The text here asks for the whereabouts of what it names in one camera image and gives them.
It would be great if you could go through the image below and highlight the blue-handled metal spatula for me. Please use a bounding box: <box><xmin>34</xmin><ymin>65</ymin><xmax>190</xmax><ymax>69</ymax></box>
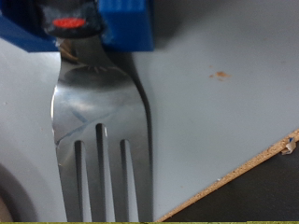
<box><xmin>0</xmin><ymin>0</ymin><xmax>155</xmax><ymax>223</ymax></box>

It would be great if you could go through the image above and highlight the small white tape scrap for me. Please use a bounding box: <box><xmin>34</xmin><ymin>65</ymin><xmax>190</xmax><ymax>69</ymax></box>
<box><xmin>280</xmin><ymin>137</ymin><xmax>297</xmax><ymax>156</ymax></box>

